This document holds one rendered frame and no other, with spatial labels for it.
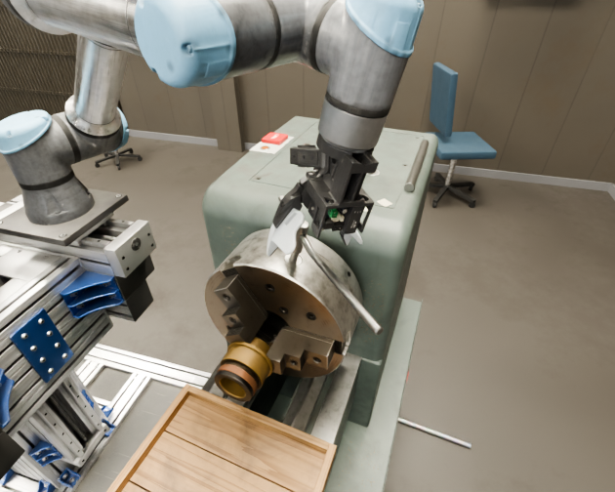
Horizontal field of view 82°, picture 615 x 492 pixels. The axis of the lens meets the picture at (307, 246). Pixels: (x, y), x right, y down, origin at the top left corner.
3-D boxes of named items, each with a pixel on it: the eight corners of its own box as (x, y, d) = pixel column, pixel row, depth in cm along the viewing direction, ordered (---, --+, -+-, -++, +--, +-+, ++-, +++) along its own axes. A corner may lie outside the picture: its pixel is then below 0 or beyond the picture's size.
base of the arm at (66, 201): (13, 220, 88) (-9, 184, 82) (61, 190, 99) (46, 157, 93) (62, 229, 85) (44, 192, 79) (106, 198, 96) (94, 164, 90)
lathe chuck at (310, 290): (223, 309, 91) (230, 213, 71) (336, 365, 86) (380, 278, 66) (202, 336, 85) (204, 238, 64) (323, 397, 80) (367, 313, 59)
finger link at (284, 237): (264, 272, 50) (307, 226, 47) (251, 243, 53) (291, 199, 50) (279, 277, 52) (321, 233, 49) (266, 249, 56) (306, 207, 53)
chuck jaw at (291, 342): (289, 311, 72) (347, 327, 68) (291, 328, 75) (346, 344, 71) (264, 354, 63) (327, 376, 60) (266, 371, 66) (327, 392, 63)
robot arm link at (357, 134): (314, 88, 41) (372, 92, 45) (307, 126, 45) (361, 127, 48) (343, 117, 37) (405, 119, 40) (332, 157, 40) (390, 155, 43)
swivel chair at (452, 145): (475, 184, 348) (513, 64, 284) (479, 216, 304) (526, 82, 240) (411, 176, 363) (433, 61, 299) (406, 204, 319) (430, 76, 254)
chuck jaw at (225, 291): (260, 307, 74) (227, 263, 70) (277, 304, 72) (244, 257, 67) (231, 348, 66) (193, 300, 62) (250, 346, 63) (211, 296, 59)
